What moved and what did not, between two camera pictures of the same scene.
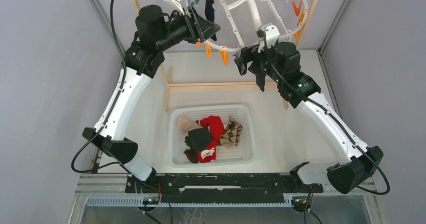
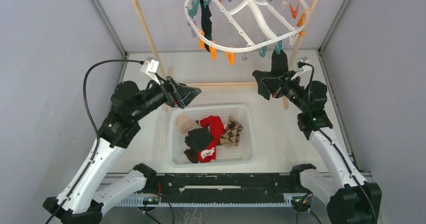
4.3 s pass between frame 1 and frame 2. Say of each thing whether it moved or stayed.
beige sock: stayed
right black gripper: moved
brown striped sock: stayed
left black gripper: moved
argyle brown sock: stayed
